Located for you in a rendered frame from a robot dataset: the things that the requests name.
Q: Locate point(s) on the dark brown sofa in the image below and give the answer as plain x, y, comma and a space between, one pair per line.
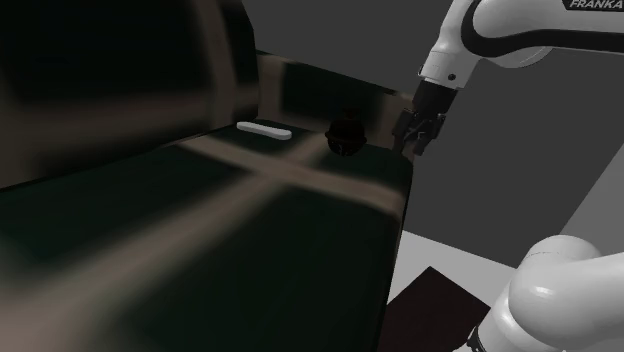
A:
195, 229

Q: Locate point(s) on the black round figure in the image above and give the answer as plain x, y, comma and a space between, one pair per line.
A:
345, 135

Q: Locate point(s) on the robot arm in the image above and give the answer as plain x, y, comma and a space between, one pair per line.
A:
546, 292

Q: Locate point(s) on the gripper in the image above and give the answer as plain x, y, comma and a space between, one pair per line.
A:
433, 103

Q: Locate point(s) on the white remote control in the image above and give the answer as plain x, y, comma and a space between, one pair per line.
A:
264, 130

